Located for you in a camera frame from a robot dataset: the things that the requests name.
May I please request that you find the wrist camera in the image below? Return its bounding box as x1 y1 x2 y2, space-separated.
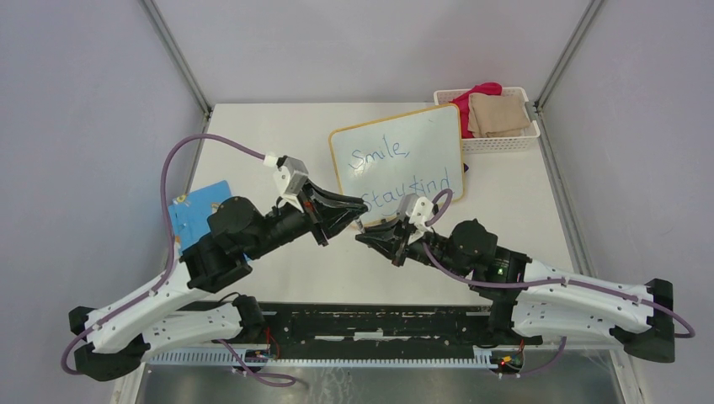
273 156 309 212
397 194 434 230

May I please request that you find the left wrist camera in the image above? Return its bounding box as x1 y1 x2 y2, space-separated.
273 156 309 212

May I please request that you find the red cloth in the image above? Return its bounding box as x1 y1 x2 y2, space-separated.
450 82 503 139

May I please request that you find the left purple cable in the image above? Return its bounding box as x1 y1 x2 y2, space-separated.
60 133 277 377

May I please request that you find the purple cable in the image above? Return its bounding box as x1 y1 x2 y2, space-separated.
60 133 277 377
421 188 696 340

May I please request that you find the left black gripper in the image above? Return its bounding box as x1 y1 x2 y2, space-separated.
246 179 370 260

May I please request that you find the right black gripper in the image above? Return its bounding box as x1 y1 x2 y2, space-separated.
357 215 470 279

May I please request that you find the beige cloth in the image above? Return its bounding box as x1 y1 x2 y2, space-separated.
467 93 530 138

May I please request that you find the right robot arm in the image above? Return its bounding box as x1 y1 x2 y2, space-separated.
355 219 675 364

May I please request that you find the yellow framed whiteboard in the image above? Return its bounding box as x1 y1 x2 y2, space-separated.
328 104 466 226

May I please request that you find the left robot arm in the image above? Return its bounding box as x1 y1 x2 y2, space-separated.
61 182 368 381

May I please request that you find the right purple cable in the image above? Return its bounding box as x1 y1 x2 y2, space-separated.
421 188 696 340

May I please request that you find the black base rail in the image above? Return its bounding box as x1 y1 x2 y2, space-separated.
178 300 545 363

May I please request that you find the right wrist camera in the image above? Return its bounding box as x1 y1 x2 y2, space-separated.
397 194 434 230

